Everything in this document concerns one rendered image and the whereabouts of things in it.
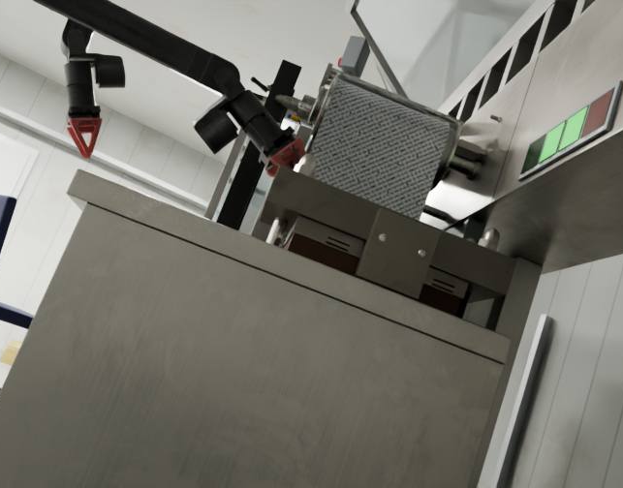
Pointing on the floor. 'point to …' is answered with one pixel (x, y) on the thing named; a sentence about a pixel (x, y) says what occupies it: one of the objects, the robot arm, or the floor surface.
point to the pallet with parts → (11, 352)
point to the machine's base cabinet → (223, 380)
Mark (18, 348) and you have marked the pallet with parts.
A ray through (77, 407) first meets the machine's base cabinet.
